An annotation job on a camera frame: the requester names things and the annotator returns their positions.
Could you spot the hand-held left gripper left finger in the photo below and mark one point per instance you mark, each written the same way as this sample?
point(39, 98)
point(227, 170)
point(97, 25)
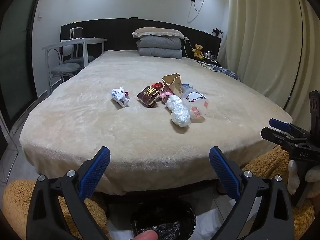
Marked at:
point(96, 173)

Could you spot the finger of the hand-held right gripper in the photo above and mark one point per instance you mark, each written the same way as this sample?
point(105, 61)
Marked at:
point(278, 123)
point(275, 134)

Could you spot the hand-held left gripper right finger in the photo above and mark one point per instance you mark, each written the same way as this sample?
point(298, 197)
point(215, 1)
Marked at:
point(225, 173)

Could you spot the white plastic bag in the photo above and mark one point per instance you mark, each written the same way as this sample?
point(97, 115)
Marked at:
point(180, 113)

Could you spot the trash bin with black bag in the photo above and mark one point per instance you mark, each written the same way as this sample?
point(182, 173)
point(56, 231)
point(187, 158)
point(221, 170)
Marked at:
point(162, 220)

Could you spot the white wrapper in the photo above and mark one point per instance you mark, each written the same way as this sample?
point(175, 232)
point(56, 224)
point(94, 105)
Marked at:
point(118, 96)

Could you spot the brown snack packet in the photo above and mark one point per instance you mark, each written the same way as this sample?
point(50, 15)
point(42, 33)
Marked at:
point(148, 96)

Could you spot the pink printed carton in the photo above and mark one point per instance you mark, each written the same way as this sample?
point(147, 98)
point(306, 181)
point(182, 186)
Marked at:
point(166, 96)

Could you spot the crushed beige paper cup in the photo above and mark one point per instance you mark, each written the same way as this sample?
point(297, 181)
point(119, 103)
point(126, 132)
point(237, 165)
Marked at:
point(173, 83)

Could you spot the red wrapper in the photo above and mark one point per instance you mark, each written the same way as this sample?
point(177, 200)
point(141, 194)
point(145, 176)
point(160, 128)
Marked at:
point(157, 85)

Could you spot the person's right hand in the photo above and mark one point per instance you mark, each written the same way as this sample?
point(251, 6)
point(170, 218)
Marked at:
point(293, 177)

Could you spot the person's left hand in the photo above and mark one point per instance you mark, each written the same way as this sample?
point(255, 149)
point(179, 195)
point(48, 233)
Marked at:
point(145, 236)

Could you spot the blue patterned cloth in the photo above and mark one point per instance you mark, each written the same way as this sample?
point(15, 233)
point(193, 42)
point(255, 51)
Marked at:
point(220, 69)

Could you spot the cream curtain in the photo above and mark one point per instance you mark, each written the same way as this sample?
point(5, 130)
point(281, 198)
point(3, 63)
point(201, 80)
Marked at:
point(262, 42)

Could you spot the brown fluffy rug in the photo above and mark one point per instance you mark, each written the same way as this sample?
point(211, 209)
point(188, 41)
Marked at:
point(17, 205)

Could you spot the cluster of small bottles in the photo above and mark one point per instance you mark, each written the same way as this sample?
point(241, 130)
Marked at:
point(211, 55)

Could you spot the brown teddy bear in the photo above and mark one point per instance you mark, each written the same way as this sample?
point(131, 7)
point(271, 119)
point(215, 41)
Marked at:
point(198, 50)

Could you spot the metal chair with grey cushion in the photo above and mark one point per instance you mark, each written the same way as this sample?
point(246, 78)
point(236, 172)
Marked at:
point(65, 68)

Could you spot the dark decorative plant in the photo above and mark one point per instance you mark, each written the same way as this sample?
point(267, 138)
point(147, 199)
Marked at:
point(217, 31)

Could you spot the white-backed chair with grey cushion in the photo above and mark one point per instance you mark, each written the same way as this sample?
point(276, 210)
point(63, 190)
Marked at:
point(80, 60)

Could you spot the white desk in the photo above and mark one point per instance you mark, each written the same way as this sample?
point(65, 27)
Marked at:
point(75, 42)

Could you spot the grey folded quilt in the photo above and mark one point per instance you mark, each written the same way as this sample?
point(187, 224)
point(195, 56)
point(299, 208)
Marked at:
point(160, 47)

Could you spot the white desktop heater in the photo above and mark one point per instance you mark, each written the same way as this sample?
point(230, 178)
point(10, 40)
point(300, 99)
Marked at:
point(77, 32)

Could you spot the frosted glass door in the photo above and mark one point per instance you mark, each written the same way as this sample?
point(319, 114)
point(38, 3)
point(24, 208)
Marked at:
point(15, 55)

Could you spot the black headboard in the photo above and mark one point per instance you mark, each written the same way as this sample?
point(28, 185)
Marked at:
point(112, 30)

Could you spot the beige pillow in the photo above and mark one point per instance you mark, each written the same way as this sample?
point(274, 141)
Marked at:
point(157, 32)

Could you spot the white light switch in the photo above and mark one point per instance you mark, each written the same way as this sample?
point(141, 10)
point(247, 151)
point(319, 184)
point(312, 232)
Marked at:
point(40, 15)

